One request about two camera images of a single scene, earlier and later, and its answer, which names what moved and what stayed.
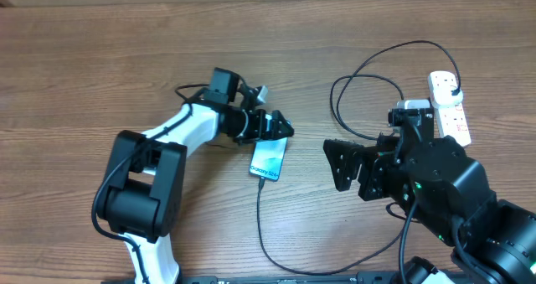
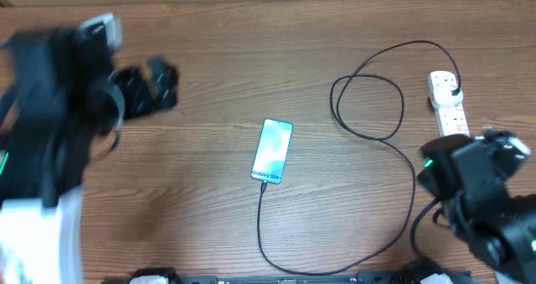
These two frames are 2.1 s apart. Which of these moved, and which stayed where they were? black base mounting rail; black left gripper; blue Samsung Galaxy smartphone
Moved: black left gripper
Stayed: blue Samsung Galaxy smartphone; black base mounting rail
